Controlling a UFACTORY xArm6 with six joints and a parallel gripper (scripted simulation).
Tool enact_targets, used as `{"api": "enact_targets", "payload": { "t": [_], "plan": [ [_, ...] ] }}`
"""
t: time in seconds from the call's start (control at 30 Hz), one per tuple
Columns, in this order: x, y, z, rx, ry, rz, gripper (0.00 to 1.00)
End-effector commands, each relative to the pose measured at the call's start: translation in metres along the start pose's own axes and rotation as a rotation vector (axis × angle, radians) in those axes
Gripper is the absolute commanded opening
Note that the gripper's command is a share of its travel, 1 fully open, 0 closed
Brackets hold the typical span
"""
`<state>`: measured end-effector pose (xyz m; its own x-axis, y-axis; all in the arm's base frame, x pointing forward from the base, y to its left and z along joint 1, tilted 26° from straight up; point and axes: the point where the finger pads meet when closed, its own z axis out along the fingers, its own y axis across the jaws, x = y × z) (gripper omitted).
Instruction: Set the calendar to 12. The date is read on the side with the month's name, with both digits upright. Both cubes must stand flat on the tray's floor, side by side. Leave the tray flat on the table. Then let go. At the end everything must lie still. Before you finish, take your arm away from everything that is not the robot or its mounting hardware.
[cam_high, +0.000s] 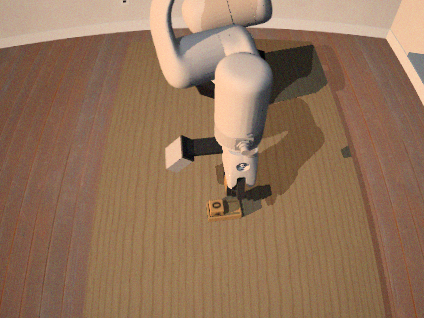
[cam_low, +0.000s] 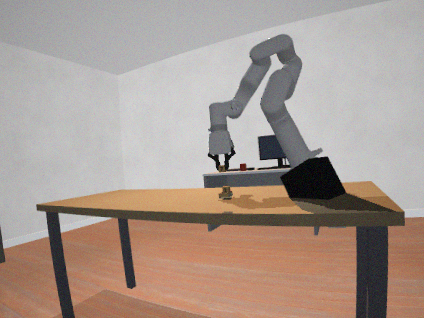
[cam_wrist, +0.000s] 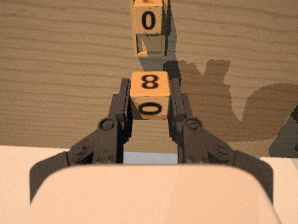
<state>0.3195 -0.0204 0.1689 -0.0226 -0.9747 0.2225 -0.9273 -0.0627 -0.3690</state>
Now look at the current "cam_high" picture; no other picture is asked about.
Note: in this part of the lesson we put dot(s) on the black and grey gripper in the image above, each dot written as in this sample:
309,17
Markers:
237,165

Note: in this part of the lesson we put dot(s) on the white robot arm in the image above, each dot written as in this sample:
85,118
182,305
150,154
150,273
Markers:
225,55

